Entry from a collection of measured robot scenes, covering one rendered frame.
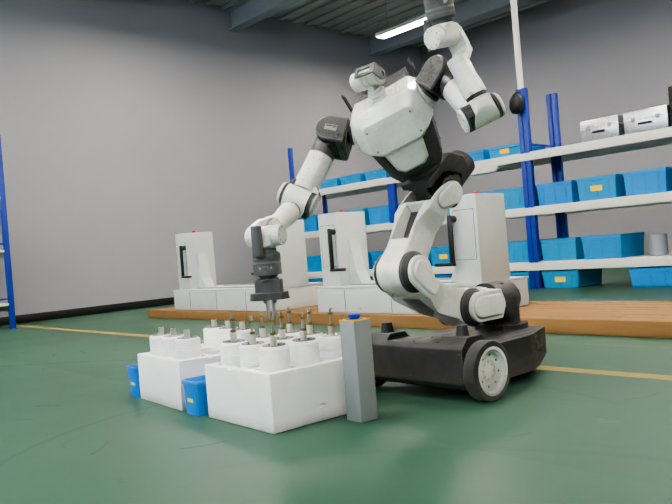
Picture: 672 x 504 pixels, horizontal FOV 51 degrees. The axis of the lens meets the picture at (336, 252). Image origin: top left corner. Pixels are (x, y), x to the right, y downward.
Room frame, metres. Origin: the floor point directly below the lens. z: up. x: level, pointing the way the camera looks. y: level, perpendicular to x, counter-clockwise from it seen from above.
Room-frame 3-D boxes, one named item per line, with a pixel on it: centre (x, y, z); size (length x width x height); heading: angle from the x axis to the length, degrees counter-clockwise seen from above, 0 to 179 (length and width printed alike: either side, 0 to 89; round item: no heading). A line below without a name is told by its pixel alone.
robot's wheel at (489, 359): (2.31, -0.46, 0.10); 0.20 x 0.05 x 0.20; 132
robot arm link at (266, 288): (2.21, 0.22, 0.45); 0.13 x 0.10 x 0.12; 87
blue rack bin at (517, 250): (7.22, -1.94, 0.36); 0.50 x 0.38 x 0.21; 131
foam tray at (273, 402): (2.37, 0.20, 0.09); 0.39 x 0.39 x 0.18; 40
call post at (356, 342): (2.20, -0.04, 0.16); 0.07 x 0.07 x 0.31; 40
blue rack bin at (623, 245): (6.50, -2.55, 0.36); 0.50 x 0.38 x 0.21; 134
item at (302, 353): (2.28, 0.13, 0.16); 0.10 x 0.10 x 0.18
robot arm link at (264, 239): (2.19, 0.21, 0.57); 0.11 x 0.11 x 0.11; 67
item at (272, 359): (2.21, 0.22, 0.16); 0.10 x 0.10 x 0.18
